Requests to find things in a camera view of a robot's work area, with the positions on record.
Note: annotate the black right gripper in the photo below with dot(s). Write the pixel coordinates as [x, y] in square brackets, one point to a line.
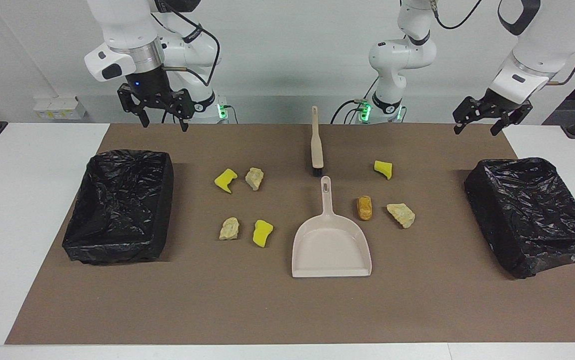
[150, 87]

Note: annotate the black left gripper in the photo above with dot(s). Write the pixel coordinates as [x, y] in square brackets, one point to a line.
[502, 106]

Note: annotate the notched yellow sponge piece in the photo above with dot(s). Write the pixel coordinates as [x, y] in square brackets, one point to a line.
[225, 179]

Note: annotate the pale beige pastry piece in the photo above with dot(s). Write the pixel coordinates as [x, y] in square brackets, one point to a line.
[254, 179]
[229, 229]

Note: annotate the beige layered pastry piece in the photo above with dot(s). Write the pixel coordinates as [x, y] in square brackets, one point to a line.
[401, 215]

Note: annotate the brown bread loaf toy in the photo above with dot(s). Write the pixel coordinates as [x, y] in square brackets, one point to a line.
[365, 208]

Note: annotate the beige hand brush black bristles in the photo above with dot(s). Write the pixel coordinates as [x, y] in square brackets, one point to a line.
[316, 145]

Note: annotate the beige plastic dustpan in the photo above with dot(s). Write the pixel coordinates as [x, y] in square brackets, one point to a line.
[330, 250]

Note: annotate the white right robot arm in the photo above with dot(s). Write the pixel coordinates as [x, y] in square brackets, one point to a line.
[122, 30]

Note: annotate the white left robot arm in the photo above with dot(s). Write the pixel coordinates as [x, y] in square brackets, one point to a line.
[402, 55]

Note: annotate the bin lined with black bag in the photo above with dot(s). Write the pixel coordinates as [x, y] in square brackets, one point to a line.
[117, 205]
[532, 215]

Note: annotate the brown table mat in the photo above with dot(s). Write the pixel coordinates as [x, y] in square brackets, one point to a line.
[267, 310]

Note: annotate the white wall outlet box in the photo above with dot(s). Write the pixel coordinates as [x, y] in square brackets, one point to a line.
[60, 109]

